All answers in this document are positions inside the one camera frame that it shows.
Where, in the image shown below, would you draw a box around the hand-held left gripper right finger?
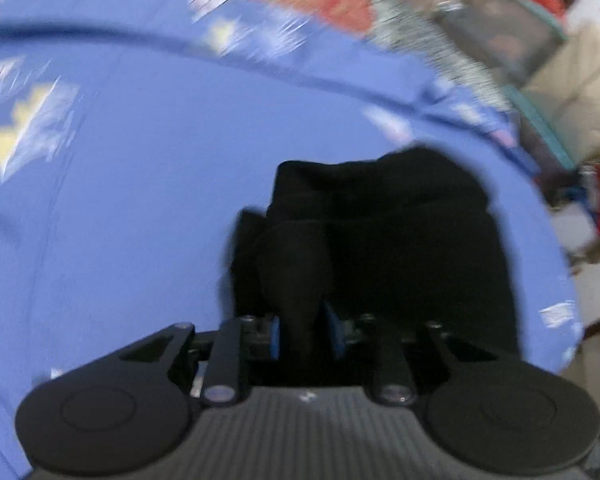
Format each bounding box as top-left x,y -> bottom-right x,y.
322,304 -> 511,407

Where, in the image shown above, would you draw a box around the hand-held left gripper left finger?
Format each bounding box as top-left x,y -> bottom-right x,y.
95,315 -> 282,407

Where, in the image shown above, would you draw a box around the black pants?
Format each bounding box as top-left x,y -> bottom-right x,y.
219,145 -> 527,388

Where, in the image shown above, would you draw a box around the blue printed bedsheet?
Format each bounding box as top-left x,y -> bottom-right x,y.
0,0 -> 586,476

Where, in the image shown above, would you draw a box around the red floral patchwork quilt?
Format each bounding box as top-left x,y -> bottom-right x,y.
180,0 -> 516,111

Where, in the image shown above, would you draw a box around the teal framed box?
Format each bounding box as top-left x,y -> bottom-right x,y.
437,0 -> 583,171

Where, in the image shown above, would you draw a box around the cream cloth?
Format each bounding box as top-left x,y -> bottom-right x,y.
520,10 -> 600,161

